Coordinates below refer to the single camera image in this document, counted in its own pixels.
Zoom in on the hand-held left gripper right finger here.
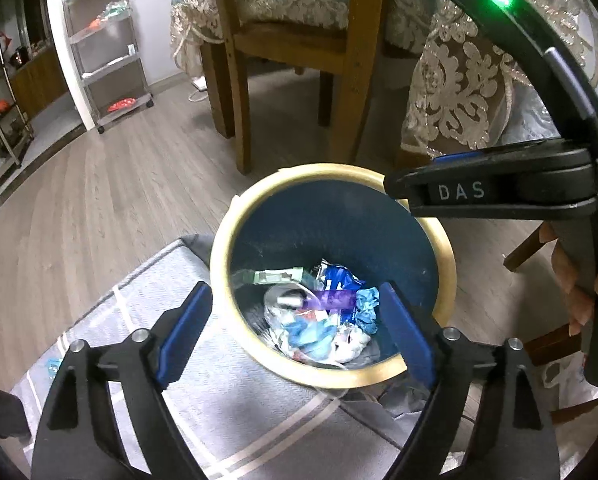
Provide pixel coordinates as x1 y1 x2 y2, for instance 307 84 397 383
378 281 563 480

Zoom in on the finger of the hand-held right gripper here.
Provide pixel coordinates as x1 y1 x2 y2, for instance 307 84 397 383
383 145 518 219

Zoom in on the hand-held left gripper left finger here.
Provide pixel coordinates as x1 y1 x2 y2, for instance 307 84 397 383
31 282 214 480

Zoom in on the clear plastic bag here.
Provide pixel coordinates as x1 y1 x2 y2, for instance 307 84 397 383
263 284 306 343

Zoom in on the blue bin with yellow rim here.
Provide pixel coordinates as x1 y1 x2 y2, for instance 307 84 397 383
210 162 456 390

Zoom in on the blue and silver foil wrapper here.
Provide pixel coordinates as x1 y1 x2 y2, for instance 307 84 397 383
318 259 366 297

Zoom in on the person's right hand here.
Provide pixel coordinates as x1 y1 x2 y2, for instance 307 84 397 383
539 221 594 338

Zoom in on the white crumpled tissue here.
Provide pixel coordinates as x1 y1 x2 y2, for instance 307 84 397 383
333 331 372 363

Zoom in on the pale plastic bag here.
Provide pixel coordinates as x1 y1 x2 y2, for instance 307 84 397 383
503 99 566 147

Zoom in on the dark wooden chair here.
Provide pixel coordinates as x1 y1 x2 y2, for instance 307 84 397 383
503 222 598 427

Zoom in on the light blue glove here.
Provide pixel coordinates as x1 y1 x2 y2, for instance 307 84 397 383
286 319 337 358

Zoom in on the grey striped rug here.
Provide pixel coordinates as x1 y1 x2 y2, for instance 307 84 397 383
9 234 484 480

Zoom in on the green and white packet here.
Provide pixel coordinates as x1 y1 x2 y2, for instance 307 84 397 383
251 268 306 287

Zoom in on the cream lace tablecloth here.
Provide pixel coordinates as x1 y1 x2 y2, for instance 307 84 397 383
169 0 598 162

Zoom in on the white plastic bag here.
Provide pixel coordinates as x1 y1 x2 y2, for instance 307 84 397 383
543 359 597 412

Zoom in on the teal tablecloth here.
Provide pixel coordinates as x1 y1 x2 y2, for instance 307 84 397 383
171 0 460 47

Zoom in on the dark metal shelf rack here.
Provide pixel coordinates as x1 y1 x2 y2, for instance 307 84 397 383
0 29 36 192

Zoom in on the grey wheeled shelf trolley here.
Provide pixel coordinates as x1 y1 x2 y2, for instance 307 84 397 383
60 0 156 134

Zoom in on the wooden cabinet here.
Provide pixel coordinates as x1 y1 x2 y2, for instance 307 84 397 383
8 44 76 122

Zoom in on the white cable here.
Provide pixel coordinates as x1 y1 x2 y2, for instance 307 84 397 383
188 76 213 105

